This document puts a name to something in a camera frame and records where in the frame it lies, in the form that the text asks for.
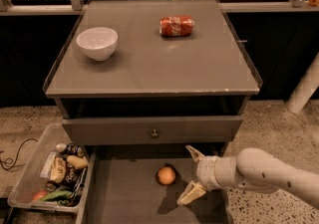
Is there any green snack packet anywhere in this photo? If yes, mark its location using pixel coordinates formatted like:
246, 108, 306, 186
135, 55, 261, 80
40, 190, 72, 202

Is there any round brass drawer knob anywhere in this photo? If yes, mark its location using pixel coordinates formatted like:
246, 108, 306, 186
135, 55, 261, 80
151, 129, 160, 138

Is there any yellow chip bag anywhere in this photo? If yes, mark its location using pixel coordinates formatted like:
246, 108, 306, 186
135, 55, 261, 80
67, 155, 88, 170

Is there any orange fruit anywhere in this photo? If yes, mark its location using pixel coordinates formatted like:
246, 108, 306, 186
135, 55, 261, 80
308, 0, 319, 7
158, 166, 175, 185

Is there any open grey middle drawer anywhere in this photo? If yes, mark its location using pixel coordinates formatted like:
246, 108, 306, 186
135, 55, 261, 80
76, 144, 233, 224

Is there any dark can in bin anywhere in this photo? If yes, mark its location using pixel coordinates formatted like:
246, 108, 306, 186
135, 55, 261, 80
56, 143, 84, 157

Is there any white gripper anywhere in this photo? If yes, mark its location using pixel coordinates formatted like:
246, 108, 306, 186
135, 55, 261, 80
176, 145, 221, 205

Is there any red cola can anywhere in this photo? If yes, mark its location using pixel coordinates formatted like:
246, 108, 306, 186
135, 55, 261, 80
159, 15, 194, 37

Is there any clear plastic storage bin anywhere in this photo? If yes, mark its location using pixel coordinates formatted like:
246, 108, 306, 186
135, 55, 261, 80
8, 123, 95, 214

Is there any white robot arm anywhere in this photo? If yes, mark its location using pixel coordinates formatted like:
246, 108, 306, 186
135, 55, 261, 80
176, 145, 319, 209

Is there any brown snack bag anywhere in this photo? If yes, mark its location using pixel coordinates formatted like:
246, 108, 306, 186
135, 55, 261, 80
46, 162, 80, 191

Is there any grey top drawer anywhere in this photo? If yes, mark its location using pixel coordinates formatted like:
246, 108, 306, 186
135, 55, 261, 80
62, 115, 243, 145

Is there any white ceramic bowl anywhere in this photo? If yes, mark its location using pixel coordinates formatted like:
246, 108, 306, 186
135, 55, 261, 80
76, 27, 119, 61

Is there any orange fruit on ledge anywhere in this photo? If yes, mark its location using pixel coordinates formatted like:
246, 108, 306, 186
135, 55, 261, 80
308, 0, 319, 7

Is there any black cable on floor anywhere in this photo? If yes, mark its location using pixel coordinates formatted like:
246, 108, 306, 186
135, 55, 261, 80
0, 137, 39, 171

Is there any grey drawer cabinet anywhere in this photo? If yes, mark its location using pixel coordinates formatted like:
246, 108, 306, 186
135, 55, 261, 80
43, 0, 263, 224

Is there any white post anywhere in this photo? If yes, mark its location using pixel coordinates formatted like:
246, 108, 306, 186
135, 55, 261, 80
286, 53, 319, 113

